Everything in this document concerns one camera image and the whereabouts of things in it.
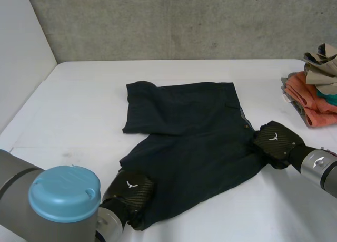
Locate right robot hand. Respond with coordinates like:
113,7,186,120
252,120,310,173

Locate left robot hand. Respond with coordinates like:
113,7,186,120
98,171,155,231

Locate dark blue shorts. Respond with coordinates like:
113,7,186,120
118,80,268,230

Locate coral towel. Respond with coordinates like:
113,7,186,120
285,71,337,128

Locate teal towel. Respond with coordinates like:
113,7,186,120
316,90,337,106

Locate beige shorts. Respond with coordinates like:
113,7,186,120
303,43,337,95

